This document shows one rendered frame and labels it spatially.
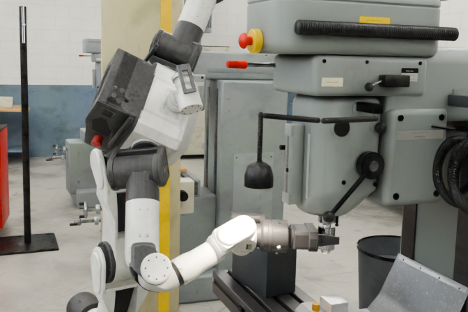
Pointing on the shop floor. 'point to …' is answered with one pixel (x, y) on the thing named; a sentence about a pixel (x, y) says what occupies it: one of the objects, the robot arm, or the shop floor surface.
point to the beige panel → (170, 190)
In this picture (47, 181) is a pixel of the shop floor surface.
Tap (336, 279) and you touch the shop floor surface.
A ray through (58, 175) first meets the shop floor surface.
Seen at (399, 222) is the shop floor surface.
